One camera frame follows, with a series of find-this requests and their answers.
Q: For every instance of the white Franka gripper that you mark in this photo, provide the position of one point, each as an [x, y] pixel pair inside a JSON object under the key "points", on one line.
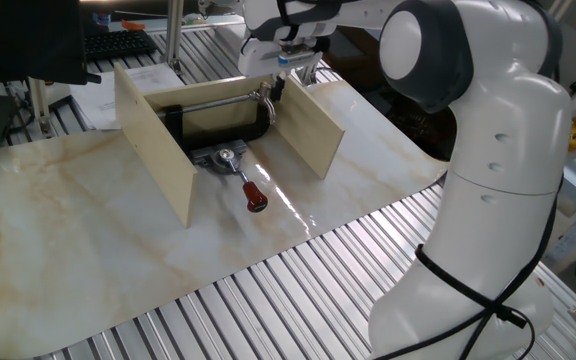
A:
{"points": [[258, 60]]}

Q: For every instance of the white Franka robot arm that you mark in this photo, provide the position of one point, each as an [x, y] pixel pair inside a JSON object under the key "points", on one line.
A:
{"points": [[493, 225]]}

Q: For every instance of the brown cardboard box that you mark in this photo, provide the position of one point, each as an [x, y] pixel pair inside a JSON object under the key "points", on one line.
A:
{"points": [[358, 55]]}

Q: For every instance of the grey metal lever base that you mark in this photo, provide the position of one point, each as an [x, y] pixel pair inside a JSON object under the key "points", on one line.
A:
{"points": [[203, 159]]}

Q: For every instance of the red knob metal lever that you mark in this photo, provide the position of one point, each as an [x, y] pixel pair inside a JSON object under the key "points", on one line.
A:
{"points": [[255, 196]]}

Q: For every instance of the black C-clamp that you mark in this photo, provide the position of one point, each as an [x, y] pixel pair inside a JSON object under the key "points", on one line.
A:
{"points": [[174, 127]]}

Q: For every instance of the small orange item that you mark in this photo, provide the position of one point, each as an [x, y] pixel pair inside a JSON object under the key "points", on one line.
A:
{"points": [[133, 25]]}

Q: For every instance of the black keyboard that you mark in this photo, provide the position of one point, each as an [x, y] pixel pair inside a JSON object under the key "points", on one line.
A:
{"points": [[118, 45]]}

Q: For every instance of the white paper sheet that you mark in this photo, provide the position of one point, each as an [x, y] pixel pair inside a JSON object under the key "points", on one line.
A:
{"points": [[93, 100]]}

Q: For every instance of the small blue can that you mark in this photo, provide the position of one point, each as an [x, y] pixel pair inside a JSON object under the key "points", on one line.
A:
{"points": [[102, 20]]}

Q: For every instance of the marble pattern mat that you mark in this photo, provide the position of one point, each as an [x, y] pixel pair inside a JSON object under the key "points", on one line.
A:
{"points": [[68, 225]]}

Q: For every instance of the black monitor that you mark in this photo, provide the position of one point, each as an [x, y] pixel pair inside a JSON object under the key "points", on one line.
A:
{"points": [[18, 35]]}

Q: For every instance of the silver camera with blue sticker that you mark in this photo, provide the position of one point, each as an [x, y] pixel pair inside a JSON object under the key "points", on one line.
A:
{"points": [[300, 59]]}

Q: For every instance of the aluminium profile post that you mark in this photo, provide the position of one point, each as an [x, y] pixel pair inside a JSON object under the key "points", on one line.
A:
{"points": [[38, 100], [174, 30]]}

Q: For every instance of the beige wooden board frame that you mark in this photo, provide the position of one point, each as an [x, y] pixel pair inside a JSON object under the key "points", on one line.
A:
{"points": [[158, 150]]}

